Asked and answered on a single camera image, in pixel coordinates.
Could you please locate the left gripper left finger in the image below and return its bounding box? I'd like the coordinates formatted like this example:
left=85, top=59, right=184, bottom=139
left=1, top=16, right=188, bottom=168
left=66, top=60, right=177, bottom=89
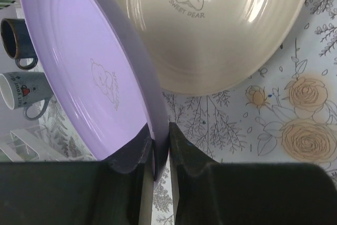
left=1, top=126, right=153, bottom=224

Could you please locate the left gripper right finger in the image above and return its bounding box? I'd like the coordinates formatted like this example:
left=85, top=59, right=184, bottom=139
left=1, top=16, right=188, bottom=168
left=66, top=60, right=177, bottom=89
left=169, top=123, right=336, bottom=224

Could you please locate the purple plate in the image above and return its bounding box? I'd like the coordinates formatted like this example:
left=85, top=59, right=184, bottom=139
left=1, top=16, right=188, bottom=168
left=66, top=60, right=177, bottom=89
left=20, top=0, right=169, bottom=180

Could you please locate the cream plate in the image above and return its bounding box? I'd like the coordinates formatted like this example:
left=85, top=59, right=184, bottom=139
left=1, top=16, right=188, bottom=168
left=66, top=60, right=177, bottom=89
left=117, top=0, right=305, bottom=95

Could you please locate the floral tablecloth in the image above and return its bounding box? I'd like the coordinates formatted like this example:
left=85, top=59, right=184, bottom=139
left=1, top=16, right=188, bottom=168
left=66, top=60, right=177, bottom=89
left=0, top=0, right=337, bottom=225

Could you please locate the grey mug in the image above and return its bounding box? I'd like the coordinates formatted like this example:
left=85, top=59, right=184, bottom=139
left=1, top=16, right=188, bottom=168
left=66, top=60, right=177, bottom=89
left=1, top=71, right=54, bottom=121

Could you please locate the dark blue mug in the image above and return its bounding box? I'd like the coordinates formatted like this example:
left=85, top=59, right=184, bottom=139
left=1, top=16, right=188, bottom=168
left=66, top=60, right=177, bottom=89
left=1, top=18, right=38, bottom=71

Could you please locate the white wire dish rack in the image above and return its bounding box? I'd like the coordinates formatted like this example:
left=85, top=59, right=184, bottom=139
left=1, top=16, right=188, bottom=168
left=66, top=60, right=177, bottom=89
left=0, top=126, right=87, bottom=162

